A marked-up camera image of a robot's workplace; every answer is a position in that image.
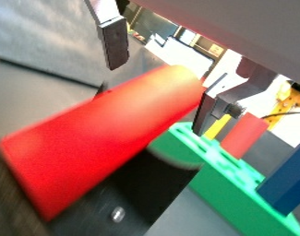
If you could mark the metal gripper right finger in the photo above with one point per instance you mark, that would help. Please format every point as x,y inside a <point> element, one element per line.
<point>213,107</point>

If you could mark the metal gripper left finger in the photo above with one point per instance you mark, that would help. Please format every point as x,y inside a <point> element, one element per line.
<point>111,31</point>

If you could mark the bright red cylinder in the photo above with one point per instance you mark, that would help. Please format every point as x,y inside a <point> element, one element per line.
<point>63,155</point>

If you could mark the green foam shape-sorter board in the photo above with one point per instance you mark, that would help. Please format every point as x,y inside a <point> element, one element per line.
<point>225,183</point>

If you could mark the yellow rectangular block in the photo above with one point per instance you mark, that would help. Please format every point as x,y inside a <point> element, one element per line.
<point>212,132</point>

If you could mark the dull red large cylinder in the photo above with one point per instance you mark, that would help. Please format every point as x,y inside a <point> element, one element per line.
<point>244,135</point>

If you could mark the blue hexagonal prism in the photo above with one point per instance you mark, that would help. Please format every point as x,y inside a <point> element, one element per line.
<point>280,187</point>

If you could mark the yellow metal frame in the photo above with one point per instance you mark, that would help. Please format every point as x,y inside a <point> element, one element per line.
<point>287,101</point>

